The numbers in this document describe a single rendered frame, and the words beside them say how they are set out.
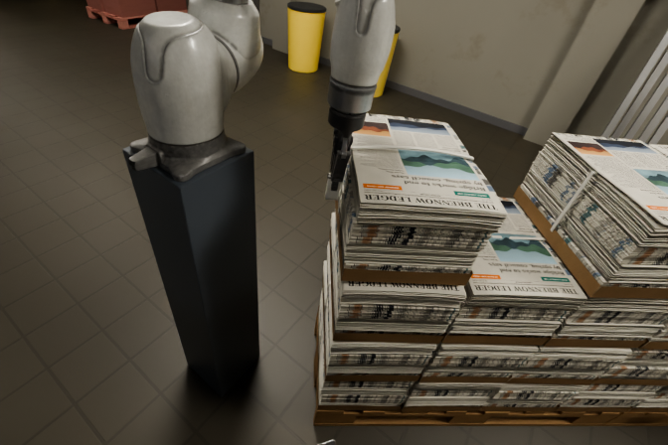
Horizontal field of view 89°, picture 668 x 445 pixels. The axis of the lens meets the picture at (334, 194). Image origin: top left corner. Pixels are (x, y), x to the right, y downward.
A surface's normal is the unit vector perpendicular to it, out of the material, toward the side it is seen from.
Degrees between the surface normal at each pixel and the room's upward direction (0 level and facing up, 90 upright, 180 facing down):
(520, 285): 0
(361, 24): 81
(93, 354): 0
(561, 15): 90
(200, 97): 89
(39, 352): 0
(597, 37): 90
